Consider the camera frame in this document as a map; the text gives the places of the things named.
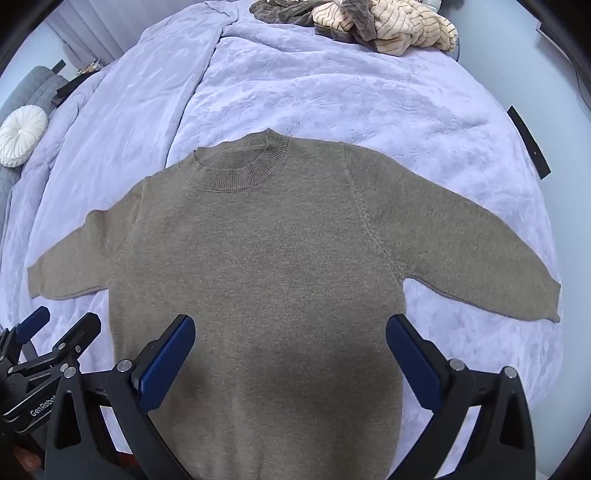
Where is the black strap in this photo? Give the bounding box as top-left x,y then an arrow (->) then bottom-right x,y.
50,59 -> 89,108

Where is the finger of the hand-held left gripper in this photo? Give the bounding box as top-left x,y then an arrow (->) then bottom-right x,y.
34,313 -> 102,376
0,305 -> 51,365

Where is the black strip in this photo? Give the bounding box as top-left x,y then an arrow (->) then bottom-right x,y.
506,106 -> 553,180

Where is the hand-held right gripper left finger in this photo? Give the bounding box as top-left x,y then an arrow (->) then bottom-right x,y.
44,315 -> 197,480

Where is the white round pleated cushion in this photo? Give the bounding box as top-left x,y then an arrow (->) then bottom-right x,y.
0,104 -> 49,167

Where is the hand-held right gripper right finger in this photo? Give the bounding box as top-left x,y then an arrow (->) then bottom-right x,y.
385,314 -> 539,480

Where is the lavender plush blanket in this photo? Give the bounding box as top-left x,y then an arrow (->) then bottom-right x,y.
0,0 -> 566,480

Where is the beige striped fuzzy garment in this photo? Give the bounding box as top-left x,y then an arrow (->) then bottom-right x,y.
311,0 -> 459,57

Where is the grey quilted sofa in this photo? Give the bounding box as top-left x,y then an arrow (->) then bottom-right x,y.
0,66 -> 71,232

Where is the pale grey curtain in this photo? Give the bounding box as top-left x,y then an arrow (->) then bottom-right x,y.
44,0 -> 155,72

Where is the olive knit sweater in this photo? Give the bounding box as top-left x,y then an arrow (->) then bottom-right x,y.
27,129 -> 561,480

